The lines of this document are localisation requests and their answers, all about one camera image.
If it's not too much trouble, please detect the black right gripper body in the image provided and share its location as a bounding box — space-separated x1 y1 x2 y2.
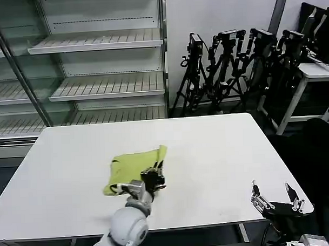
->
260 201 304 221

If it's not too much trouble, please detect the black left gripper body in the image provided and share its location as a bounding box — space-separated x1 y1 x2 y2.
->
140 169 167 194

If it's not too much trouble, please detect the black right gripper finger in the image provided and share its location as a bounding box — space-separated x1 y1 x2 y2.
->
249 179 275 211
284 181 306 213

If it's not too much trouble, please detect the yellow shirt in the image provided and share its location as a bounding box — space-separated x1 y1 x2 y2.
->
100 144 170 197

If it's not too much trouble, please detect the white table leg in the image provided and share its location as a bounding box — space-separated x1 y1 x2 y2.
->
236 223 251 244

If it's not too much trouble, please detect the black office chair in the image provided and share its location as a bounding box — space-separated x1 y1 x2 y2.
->
268 116 329 206

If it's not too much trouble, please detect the white empty shelf rack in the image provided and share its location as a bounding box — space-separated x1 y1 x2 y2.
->
25 0 171 129

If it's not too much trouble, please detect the white side desk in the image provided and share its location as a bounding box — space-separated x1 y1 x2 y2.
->
255 61 329 137

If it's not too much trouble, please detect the glass door display cabinet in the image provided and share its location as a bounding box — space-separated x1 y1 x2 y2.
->
0 0 75 160

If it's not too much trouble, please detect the black computer monitor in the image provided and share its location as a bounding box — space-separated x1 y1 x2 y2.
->
299 1 329 68

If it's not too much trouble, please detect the grey wall pillar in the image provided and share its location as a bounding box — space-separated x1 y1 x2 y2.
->
266 0 292 34

